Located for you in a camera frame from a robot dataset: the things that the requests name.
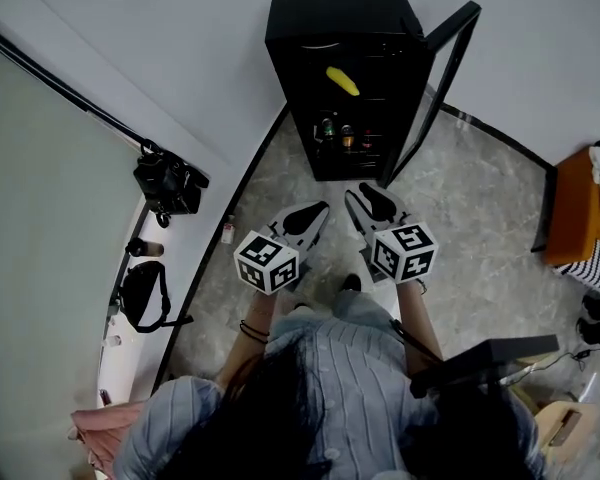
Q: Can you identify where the black handbag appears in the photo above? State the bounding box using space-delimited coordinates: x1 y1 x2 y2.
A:
132 138 210 228

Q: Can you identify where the wooden stool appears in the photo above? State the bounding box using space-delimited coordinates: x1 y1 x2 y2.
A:
534 401 600 462

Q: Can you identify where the thin black floor cable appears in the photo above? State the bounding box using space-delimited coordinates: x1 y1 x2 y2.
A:
554 345 600 369

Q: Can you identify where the yellow corn cob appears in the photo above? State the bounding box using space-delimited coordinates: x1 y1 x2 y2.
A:
325 66 361 97

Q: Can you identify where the black waist bag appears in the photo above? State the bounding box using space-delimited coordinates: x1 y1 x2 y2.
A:
115 260 194 333

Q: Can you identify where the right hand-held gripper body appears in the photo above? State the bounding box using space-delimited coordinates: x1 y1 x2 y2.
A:
358 222 440 285

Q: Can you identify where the black hair tie wristband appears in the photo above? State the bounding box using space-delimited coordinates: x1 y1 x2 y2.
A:
238 320 271 344

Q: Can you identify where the white window ledge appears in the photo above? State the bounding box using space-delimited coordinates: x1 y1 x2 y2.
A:
97 207 151 409

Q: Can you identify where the black mini fridge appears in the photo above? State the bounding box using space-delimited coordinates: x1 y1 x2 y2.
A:
264 0 483 188

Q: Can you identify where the thick black gripper cable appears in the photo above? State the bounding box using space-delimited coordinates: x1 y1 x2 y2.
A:
388 317 444 364

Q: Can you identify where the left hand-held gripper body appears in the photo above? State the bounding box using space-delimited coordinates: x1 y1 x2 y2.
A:
233 222 321 297

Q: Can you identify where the person's left forearm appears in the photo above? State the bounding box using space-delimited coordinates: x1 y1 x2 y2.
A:
214 290 279 392

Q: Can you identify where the person's right forearm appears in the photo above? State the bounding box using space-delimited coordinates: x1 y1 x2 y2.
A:
394 280 444 374

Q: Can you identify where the black wall rail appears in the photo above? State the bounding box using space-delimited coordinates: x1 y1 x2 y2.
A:
0 17 149 149

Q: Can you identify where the person's blue striped shirt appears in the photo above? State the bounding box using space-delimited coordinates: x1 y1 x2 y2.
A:
112 312 546 480

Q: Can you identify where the pink cloth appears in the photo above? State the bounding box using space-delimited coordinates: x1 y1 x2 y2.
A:
69 400 146 480

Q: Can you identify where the black head mount bar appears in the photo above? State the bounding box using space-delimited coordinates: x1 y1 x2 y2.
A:
410 334 560 399

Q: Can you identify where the dark tumbler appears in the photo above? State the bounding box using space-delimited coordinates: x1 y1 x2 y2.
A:
125 237 165 258

